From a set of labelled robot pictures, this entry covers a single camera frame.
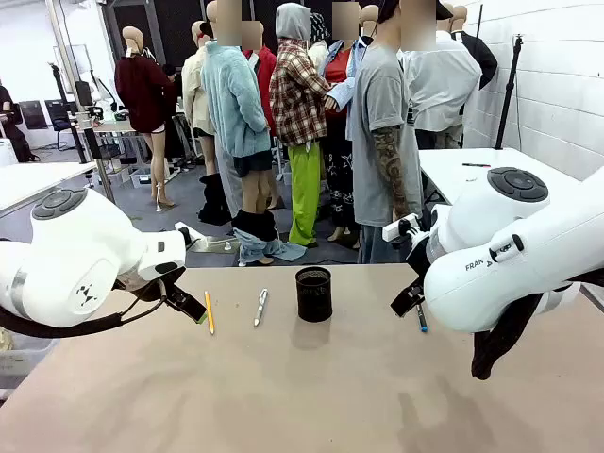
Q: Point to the yellow pencil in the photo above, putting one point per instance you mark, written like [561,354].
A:
[209,311]

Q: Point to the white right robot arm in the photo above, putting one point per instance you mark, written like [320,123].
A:
[495,264]

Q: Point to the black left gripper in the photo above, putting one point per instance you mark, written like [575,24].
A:
[141,287]

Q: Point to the person in gray T-shirt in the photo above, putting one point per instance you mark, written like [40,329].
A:
[377,118]

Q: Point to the mannequin in black jacket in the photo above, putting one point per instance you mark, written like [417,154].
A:
[481,56]

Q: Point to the mannequin in red jacket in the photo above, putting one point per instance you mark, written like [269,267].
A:
[266,71]

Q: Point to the large white table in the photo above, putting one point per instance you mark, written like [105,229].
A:
[453,181]

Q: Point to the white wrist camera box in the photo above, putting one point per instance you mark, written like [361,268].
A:
[394,230]

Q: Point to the mannequin in light blue fleece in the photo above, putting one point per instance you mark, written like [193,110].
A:
[231,104]

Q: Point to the tattooed forearm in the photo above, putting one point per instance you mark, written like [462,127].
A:
[391,170]

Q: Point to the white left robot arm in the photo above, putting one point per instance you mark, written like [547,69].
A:
[85,245]

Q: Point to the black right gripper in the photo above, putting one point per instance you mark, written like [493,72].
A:
[417,257]

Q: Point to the black office chair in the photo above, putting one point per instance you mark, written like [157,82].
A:
[59,118]

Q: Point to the cluttered background desk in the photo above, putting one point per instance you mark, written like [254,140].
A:
[113,126]

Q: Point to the mannequin in plaid shirt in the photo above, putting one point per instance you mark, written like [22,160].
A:
[297,104]

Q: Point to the black pen with blue cap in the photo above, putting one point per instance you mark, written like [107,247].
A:
[421,318]

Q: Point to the mannequin in cream jacket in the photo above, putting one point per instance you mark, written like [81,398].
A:
[193,94]

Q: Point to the white side table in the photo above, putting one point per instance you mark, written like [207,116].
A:
[28,181]

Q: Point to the seated person in black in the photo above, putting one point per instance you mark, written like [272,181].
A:
[7,108]

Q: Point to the mannequin in red top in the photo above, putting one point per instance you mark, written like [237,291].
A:
[340,71]

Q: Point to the black red marker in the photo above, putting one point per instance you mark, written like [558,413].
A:
[476,165]

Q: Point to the black tripod stand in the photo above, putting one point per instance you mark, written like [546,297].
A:
[508,94]

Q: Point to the black mesh pen holder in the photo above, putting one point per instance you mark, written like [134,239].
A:
[313,302]

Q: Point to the mannequin in black-white headscarf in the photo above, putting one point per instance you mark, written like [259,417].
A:
[321,28]

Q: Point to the mannequin in dark red sweater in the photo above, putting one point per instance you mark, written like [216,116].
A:
[141,94]

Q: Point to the silver pen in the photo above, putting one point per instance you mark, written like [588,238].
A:
[260,307]

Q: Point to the white power strip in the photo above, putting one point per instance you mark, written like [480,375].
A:
[212,243]

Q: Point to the gray storage crate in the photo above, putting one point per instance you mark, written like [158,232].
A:
[19,363]

